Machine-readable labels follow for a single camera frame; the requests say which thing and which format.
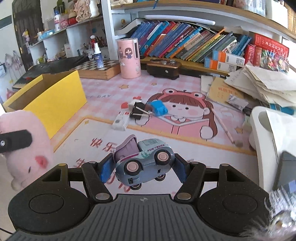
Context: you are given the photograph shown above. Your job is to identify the blue plastic packet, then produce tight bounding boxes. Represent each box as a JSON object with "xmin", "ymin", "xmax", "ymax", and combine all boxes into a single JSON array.
[{"xmin": 149, "ymin": 100, "xmax": 168, "ymax": 116}]

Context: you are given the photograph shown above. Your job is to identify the white staples box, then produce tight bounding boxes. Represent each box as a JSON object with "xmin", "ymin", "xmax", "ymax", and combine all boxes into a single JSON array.
[{"xmin": 112, "ymin": 111, "xmax": 130, "ymax": 131}]

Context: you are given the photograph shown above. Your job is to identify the stack of papers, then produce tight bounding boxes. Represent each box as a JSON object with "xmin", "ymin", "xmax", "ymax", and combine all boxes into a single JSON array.
[{"xmin": 224, "ymin": 65, "xmax": 295, "ymax": 108}]

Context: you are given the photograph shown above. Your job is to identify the yellow cardboard box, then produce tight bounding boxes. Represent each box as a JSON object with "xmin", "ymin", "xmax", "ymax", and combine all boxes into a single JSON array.
[{"xmin": 4, "ymin": 70, "xmax": 87, "ymax": 138}]

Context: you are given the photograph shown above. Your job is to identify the wooden chess board box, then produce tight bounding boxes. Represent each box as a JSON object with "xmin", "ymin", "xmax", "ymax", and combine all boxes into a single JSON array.
[{"xmin": 72, "ymin": 60, "xmax": 120, "ymax": 80}]

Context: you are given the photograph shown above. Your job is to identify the orange white box upper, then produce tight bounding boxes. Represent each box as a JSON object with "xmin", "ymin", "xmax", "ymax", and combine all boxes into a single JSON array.
[{"xmin": 212, "ymin": 50, "xmax": 245, "ymax": 67}]

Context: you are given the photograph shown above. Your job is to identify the white shelf unit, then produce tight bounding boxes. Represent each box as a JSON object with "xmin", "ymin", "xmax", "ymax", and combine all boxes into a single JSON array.
[{"xmin": 30, "ymin": 1, "xmax": 138, "ymax": 65}]

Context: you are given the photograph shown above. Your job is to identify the pink plush pig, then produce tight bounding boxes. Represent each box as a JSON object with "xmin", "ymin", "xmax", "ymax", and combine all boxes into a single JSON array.
[{"xmin": 1, "ymin": 110, "xmax": 53, "ymax": 191}]

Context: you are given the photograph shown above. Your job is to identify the brown envelope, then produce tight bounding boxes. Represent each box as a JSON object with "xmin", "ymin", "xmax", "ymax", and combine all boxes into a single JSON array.
[{"xmin": 207, "ymin": 77, "xmax": 244, "ymax": 104}]

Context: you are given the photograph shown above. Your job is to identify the orange white box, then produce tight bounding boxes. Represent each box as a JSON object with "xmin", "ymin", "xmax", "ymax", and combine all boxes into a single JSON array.
[
  {"xmin": 204, "ymin": 57, "xmax": 237, "ymax": 73},
  {"xmin": 212, "ymin": 50, "xmax": 245, "ymax": 67}
]

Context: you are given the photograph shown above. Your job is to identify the pink cylindrical container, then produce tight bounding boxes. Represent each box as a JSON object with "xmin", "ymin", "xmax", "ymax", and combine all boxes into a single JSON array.
[{"xmin": 116, "ymin": 38, "xmax": 141, "ymax": 79}]

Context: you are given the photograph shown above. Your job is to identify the red book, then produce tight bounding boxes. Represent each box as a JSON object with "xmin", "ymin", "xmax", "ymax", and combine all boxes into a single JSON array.
[{"xmin": 250, "ymin": 33, "xmax": 290, "ymax": 57}]

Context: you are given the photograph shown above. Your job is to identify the orange white box lower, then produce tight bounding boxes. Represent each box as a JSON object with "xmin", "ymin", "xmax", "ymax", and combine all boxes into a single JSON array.
[{"xmin": 204, "ymin": 57, "xmax": 237, "ymax": 73}]

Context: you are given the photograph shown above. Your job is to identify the black binder clip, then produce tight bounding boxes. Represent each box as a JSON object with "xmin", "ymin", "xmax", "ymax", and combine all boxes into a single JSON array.
[{"xmin": 130, "ymin": 102, "xmax": 152, "ymax": 120}]

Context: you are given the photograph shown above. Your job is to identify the row of books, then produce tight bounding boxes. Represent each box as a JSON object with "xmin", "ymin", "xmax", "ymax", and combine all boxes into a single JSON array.
[{"xmin": 131, "ymin": 21, "xmax": 252, "ymax": 63}]

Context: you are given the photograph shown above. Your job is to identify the dark brown retro radio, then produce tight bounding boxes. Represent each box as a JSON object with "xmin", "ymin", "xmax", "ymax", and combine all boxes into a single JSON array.
[{"xmin": 146, "ymin": 59, "xmax": 182, "ymax": 80}]

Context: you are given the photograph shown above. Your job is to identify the pink cartoon desk mat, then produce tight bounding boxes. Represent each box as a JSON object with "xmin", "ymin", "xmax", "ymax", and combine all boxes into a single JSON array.
[{"xmin": 51, "ymin": 71, "xmax": 259, "ymax": 183}]

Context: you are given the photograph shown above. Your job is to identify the white blue spray bottle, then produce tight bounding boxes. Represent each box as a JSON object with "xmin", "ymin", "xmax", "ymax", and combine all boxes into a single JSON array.
[{"xmin": 93, "ymin": 43, "xmax": 104, "ymax": 69}]

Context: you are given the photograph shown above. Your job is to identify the white charger cube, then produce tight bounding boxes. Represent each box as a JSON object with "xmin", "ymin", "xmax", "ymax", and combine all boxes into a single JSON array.
[{"xmin": 128, "ymin": 99, "xmax": 142, "ymax": 111}]

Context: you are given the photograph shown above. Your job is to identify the grey-blue toy truck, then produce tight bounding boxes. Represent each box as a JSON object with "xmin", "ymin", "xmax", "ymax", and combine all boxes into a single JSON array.
[{"xmin": 113, "ymin": 135, "xmax": 176, "ymax": 190}]

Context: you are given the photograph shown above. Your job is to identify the dark wooden door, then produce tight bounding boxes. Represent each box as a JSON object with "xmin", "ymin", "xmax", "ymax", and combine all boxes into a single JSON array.
[{"xmin": 12, "ymin": 0, "xmax": 44, "ymax": 70}]

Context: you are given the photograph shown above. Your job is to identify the small silver sachet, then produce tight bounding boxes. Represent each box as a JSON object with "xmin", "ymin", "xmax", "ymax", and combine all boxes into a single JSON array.
[{"xmin": 226, "ymin": 94, "xmax": 248, "ymax": 111}]

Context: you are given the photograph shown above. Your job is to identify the white desk organizer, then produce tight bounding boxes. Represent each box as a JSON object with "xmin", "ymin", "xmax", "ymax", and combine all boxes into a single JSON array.
[{"xmin": 249, "ymin": 106, "xmax": 295, "ymax": 192}]

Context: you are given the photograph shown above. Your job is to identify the black electronic keyboard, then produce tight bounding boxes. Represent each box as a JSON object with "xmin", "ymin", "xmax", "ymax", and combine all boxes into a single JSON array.
[{"xmin": 12, "ymin": 56, "xmax": 89, "ymax": 91}]

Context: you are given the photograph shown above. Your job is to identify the pink pencil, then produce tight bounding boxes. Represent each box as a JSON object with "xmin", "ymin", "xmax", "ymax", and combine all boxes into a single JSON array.
[{"xmin": 211, "ymin": 108, "xmax": 235, "ymax": 144}]

